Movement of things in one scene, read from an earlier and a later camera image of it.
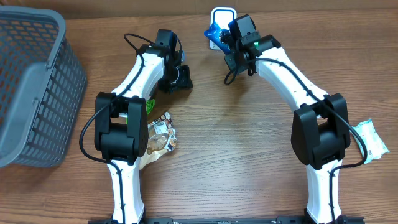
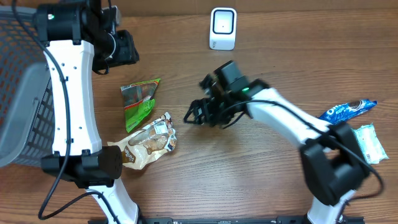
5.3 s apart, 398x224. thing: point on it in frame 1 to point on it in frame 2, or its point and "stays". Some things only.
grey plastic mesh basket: [41, 87] stays
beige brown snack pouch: [161, 139] stays
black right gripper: [229, 60] to [206, 116]
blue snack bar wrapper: [214, 32] to [347, 109]
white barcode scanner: [223, 17] stays
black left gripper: [185, 83] to [128, 55]
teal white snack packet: [375, 148] stays
